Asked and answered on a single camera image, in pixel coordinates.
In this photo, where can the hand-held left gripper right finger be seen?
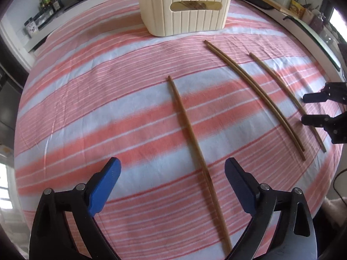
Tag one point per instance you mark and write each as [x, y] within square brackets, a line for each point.
[241, 187]

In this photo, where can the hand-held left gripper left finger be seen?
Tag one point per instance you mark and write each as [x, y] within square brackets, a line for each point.
[105, 189]

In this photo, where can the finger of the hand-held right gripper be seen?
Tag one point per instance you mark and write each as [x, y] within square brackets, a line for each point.
[314, 97]
[314, 120]

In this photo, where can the cream ribbed plastic basket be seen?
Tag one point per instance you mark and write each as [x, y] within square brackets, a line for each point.
[184, 19]

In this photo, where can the pink white striped tablecloth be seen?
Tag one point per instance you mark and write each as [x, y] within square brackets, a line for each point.
[108, 100]

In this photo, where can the yellow snack packet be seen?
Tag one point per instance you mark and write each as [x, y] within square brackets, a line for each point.
[297, 8]

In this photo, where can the window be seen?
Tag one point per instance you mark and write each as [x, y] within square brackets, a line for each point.
[5, 184]

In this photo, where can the grey refrigerator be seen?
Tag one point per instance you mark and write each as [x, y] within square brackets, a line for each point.
[6, 108]

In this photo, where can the white printed jar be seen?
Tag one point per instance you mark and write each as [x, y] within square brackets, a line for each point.
[31, 27]

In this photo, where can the dark sauce bottles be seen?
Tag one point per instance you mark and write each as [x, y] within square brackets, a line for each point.
[51, 2]

